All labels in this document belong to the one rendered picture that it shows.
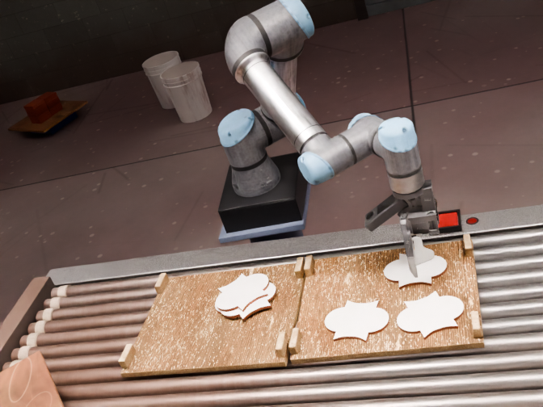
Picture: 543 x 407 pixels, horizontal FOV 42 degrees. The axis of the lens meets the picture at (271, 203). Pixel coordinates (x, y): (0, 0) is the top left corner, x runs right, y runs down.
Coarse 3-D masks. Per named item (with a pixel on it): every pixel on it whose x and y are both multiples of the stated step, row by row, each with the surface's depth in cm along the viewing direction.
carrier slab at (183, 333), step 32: (192, 288) 189; (288, 288) 177; (160, 320) 182; (192, 320) 178; (224, 320) 174; (256, 320) 171; (288, 320) 167; (160, 352) 171; (192, 352) 168; (224, 352) 164; (256, 352) 161; (288, 352) 160
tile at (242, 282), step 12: (240, 276) 183; (252, 276) 182; (264, 276) 180; (228, 288) 180; (240, 288) 179; (252, 288) 177; (264, 288) 176; (216, 300) 177; (228, 300) 176; (240, 300) 175; (252, 300) 174
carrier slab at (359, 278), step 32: (352, 256) 181; (384, 256) 177; (448, 256) 170; (320, 288) 174; (352, 288) 170; (384, 288) 167; (416, 288) 164; (448, 288) 161; (320, 320) 164; (480, 320) 150; (320, 352) 156; (352, 352) 153; (384, 352) 151; (416, 352) 149
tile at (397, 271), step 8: (400, 256) 174; (392, 264) 172; (400, 264) 171; (424, 264) 169; (432, 264) 168; (440, 264) 167; (384, 272) 171; (392, 272) 170; (400, 272) 169; (408, 272) 168; (424, 272) 166; (432, 272) 166; (440, 272) 165; (392, 280) 168; (400, 280) 166; (408, 280) 166; (416, 280) 165; (424, 280) 164; (400, 288) 165
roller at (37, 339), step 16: (496, 288) 159; (512, 288) 157; (528, 288) 156; (32, 336) 194; (48, 336) 193; (64, 336) 191; (80, 336) 189; (96, 336) 188; (112, 336) 186; (128, 336) 185
